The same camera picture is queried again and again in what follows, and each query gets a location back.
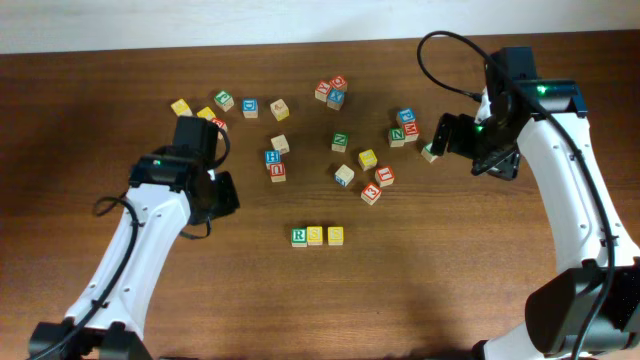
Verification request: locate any green block R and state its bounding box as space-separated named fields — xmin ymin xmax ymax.
xmin=291 ymin=228 xmax=308 ymax=248

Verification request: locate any yellow block edge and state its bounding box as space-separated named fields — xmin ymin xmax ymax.
xmin=306 ymin=226 xmax=323 ymax=246

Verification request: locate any yellow block S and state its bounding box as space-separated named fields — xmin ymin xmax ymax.
xmin=327 ymin=226 xmax=344 ymax=246

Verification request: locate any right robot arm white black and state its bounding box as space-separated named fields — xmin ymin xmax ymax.
xmin=426 ymin=47 xmax=639 ymax=359

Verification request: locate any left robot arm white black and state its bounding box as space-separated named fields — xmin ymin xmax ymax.
xmin=28 ymin=116 xmax=240 ymax=359

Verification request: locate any green block V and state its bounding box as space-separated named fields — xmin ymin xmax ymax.
xmin=421 ymin=143 xmax=438 ymax=163

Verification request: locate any red block E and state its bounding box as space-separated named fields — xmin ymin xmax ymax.
xmin=211 ymin=118 xmax=228 ymax=139

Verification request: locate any blue block H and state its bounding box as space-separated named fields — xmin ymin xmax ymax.
xmin=264 ymin=150 xmax=281 ymax=168

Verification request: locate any yellow block beside E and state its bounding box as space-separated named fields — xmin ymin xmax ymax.
xmin=196 ymin=107 xmax=216 ymax=121

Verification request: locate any red block M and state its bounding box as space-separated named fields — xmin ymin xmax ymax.
xmin=402 ymin=122 xmax=420 ymax=142

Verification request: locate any plain wooden block centre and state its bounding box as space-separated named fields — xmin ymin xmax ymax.
xmin=271 ymin=134 xmax=290 ymax=154

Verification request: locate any yellow block far left top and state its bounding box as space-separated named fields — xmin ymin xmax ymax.
xmin=171 ymin=99 xmax=193 ymax=116

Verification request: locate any blue block P right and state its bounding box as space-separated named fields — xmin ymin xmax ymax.
xmin=396 ymin=108 xmax=416 ymax=126

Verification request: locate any green block P top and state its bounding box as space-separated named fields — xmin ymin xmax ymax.
xmin=214 ymin=90 xmax=235 ymax=112

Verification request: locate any blue block D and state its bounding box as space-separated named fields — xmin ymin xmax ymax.
xmin=242 ymin=98 xmax=259 ymax=118

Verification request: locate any green block N right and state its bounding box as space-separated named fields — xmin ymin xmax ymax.
xmin=388 ymin=128 xmax=406 ymax=147

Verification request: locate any green block n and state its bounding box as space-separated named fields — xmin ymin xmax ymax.
xmin=388 ymin=128 xmax=406 ymax=147
xmin=331 ymin=132 xmax=349 ymax=153

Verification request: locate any wooden block yellow side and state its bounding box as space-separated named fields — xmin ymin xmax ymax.
xmin=270 ymin=99 xmax=290 ymax=121

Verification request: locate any red block I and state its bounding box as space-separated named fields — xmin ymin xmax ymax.
xmin=375 ymin=166 xmax=395 ymax=187

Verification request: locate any yellow block E centre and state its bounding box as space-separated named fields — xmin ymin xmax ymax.
xmin=358 ymin=149 xmax=378 ymax=171

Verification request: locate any red block 3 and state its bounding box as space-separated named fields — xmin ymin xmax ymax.
xmin=361 ymin=183 xmax=382 ymax=205

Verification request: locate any wooden block blue side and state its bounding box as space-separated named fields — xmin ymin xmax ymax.
xmin=334 ymin=164 xmax=355 ymax=187

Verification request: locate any green block N centre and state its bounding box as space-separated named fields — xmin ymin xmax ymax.
xmin=331 ymin=132 xmax=349 ymax=153

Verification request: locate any red block Y top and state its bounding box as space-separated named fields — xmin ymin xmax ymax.
xmin=314 ymin=80 xmax=332 ymax=102

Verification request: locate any blue block X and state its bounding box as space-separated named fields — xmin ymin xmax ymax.
xmin=326 ymin=89 xmax=345 ymax=110

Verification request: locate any red block Q top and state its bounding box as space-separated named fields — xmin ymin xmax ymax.
xmin=329 ymin=75 xmax=348 ymax=92

